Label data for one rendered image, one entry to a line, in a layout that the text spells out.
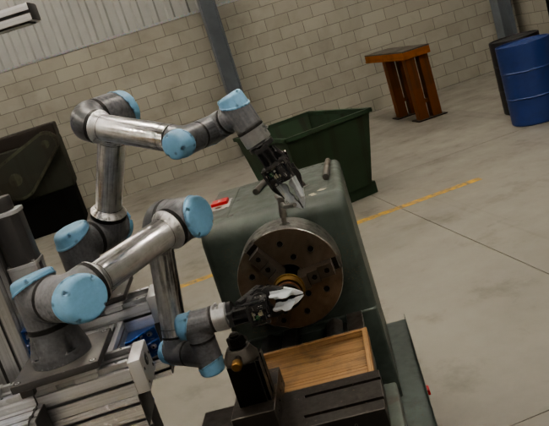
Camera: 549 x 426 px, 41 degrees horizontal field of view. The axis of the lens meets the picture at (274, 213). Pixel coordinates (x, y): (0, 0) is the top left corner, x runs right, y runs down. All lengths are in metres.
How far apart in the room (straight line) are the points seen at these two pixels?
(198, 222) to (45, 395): 0.58
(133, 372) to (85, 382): 0.12
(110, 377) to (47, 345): 0.17
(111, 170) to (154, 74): 9.87
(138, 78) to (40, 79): 1.49
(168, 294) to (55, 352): 0.40
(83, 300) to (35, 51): 10.62
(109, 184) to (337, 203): 0.71
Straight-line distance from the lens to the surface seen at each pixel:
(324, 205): 2.31
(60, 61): 12.20
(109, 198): 2.39
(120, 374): 1.93
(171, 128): 1.95
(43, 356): 1.94
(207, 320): 2.06
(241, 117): 1.94
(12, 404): 2.02
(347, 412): 1.66
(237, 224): 2.35
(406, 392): 2.56
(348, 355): 2.10
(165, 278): 2.16
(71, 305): 1.78
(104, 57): 12.18
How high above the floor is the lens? 1.77
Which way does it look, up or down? 13 degrees down
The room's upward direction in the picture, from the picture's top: 18 degrees counter-clockwise
